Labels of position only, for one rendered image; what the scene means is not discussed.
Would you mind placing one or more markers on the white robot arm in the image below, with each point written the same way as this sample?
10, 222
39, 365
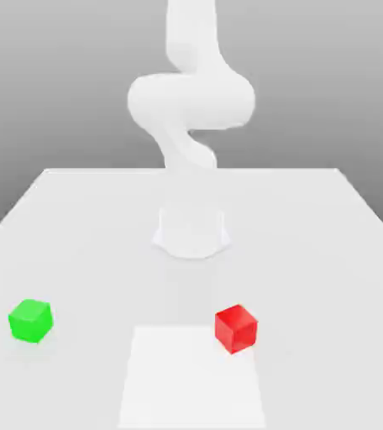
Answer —
191, 100

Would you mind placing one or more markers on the small red cube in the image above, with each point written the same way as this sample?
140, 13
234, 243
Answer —
236, 329

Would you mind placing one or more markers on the small green cube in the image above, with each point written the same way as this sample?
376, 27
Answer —
31, 321

